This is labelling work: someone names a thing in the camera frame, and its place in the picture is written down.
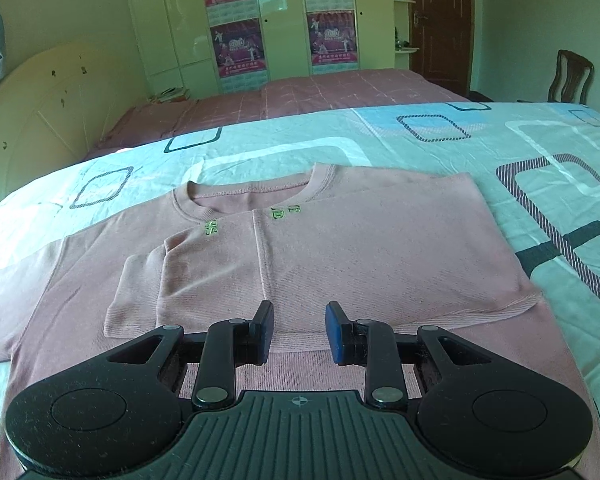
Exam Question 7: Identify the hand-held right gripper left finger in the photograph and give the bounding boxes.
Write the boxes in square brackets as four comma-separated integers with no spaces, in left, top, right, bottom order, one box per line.
[105,301,275,409]

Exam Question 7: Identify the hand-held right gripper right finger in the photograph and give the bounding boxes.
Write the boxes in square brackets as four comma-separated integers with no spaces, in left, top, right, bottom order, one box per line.
[325,301,496,409]

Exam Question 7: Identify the pink shirt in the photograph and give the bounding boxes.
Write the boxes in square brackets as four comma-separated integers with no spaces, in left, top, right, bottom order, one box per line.
[0,162,600,480]

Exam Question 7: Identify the light blue patterned blanket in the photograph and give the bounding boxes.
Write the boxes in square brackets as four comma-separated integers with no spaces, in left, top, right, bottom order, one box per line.
[0,101,600,480]

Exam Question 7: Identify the pink bed sheet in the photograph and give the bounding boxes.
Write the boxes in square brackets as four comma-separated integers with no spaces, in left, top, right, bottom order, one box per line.
[82,67,473,161]

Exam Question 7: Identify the stack of books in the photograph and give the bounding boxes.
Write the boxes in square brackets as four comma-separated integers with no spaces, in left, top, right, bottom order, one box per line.
[152,87,191,102]

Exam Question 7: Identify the cream corner shelf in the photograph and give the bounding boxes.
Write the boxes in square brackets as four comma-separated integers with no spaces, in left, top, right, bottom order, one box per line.
[392,0,421,57]

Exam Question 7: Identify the cream arched headboard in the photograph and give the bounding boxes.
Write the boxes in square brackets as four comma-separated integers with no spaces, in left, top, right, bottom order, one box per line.
[0,42,151,221]

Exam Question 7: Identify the cream wardrobe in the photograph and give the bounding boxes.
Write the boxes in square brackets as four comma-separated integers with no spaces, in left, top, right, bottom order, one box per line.
[122,0,411,96]

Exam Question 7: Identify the brown wooden door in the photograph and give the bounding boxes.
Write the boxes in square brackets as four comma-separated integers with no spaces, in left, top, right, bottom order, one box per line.
[407,0,476,98]

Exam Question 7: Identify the wooden chair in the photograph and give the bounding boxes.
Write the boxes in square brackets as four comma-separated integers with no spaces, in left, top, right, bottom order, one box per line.
[517,50,595,106]

